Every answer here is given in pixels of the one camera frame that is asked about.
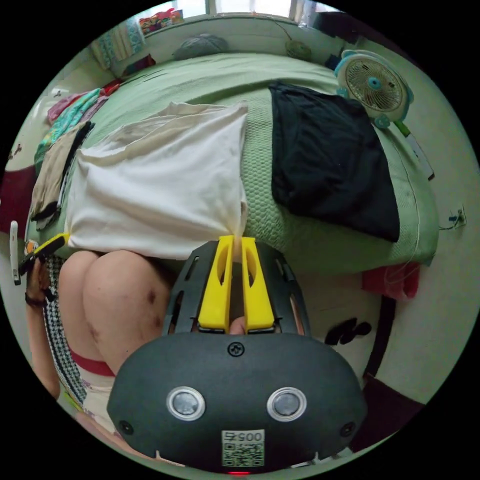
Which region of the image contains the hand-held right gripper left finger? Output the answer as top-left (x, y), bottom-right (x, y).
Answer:
top-left (197, 235), bottom-right (236, 334)

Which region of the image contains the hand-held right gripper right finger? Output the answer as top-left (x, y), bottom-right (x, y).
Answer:
top-left (240, 236), bottom-right (277, 334)

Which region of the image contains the white t-shirt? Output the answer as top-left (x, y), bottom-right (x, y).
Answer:
top-left (64, 100), bottom-right (251, 262)

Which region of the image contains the person's left hand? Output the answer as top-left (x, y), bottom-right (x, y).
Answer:
top-left (25, 257), bottom-right (53, 305)

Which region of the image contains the pile of clothes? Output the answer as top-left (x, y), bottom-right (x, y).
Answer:
top-left (29, 87), bottom-right (110, 230)

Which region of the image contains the bed with green mat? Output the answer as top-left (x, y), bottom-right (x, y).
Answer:
top-left (25, 51), bottom-right (440, 272)

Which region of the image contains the black garment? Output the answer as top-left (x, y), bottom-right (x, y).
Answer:
top-left (268, 81), bottom-right (401, 244)

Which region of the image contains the patterned curtain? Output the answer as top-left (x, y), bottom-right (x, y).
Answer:
top-left (91, 17), bottom-right (146, 71)

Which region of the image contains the blue and white fan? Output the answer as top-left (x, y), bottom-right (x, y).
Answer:
top-left (332, 49), bottom-right (416, 131)

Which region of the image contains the grey pillow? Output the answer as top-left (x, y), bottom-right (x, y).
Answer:
top-left (172, 32), bottom-right (230, 62)

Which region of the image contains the window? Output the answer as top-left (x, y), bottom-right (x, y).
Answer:
top-left (179, 0), bottom-right (320, 23)

